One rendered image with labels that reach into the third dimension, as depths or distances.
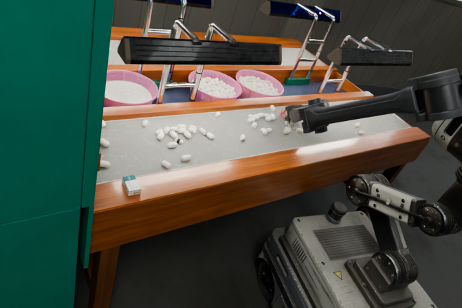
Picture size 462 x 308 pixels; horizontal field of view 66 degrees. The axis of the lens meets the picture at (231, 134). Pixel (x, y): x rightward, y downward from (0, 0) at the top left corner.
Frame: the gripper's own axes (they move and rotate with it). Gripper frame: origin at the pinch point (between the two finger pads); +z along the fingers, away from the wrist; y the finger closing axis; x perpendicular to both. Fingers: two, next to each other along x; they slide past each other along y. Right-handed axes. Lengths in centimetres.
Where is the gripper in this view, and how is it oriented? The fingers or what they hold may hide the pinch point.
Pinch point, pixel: (281, 113)
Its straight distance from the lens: 169.7
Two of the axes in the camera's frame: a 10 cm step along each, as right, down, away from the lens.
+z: -5.9, 0.2, 8.1
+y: -8.1, 1.1, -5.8
